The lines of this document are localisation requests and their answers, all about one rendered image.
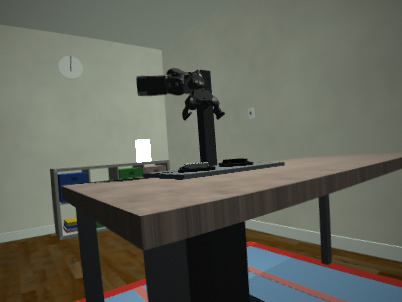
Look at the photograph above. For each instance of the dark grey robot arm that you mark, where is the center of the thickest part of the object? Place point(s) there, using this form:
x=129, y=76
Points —
x=183, y=82

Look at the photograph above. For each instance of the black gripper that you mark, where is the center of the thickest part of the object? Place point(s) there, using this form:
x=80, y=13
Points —
x=204, y=98

